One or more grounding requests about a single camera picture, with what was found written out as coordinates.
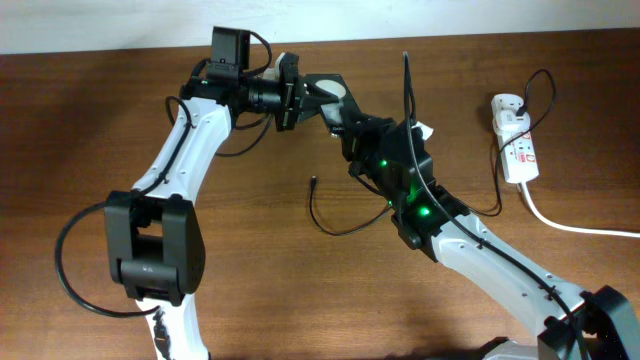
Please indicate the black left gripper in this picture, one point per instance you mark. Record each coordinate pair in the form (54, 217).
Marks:
(290, 103)

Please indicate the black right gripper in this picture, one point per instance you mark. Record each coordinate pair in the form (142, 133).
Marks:
(356, 136)

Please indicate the black smartphone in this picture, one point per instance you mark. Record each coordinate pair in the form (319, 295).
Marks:
(327, 95)

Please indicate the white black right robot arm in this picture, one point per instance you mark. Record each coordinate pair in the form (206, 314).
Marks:
(567, 321)

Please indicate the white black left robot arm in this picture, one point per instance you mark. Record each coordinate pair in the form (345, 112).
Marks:
(155, 246)

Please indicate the white usb charger adapter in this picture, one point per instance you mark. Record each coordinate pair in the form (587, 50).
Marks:
(508, 122)

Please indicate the white power strip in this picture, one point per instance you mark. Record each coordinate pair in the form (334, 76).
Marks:
(518, 159)

